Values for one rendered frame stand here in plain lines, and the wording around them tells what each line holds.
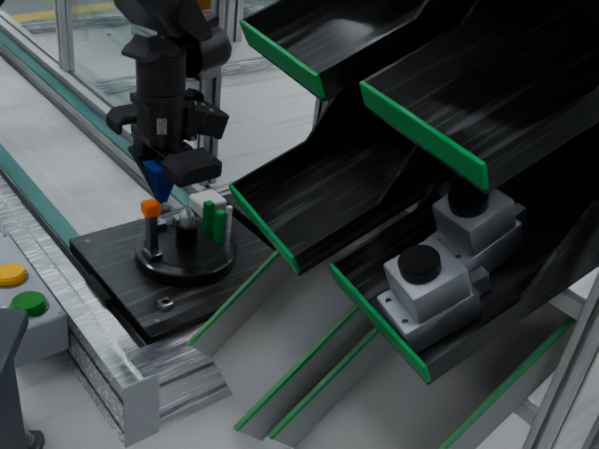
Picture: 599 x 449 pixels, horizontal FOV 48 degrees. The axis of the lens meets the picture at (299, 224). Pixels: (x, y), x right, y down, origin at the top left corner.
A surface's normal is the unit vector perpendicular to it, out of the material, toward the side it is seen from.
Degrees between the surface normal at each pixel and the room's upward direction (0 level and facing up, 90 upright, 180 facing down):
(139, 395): 90
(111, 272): 0
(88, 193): 0
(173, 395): 90
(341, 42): 25
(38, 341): 90
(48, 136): 0
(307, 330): 45
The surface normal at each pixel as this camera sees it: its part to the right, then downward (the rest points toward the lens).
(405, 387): -0.54, -0.47
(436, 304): 0.41, 0.55
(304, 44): -0.26, -0.69
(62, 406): 0.11, -0.84
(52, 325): 0.62, 0.47
